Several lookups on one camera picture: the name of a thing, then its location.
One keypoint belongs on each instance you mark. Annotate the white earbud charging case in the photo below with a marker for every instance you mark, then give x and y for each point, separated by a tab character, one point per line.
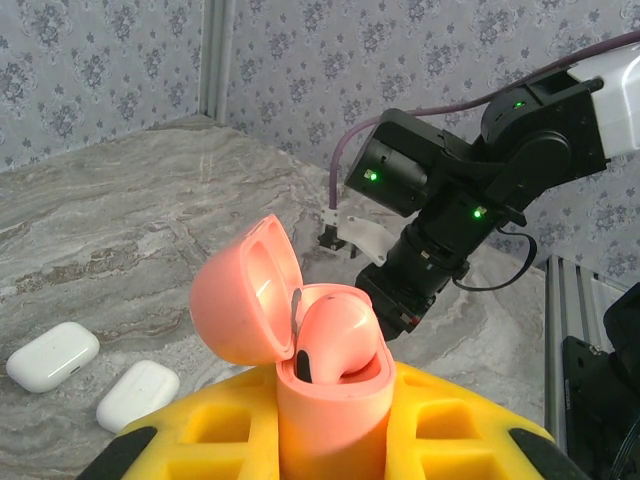
137	395
52	357

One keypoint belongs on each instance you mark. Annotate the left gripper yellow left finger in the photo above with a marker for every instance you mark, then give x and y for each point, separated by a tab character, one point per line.
265	450

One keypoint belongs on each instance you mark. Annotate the wide slotted aluminium beam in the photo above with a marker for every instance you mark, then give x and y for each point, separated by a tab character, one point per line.
555	350

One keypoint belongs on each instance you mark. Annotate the aluminium frame post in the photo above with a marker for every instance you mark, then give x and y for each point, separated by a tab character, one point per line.
216	50

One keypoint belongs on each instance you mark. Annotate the pink earbud charging case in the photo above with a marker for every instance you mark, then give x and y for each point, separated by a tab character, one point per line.
330	430

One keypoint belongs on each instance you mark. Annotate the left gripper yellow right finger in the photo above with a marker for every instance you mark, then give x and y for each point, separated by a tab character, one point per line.
400	440

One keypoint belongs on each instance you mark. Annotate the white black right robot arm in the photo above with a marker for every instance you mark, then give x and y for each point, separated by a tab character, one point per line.
620	100

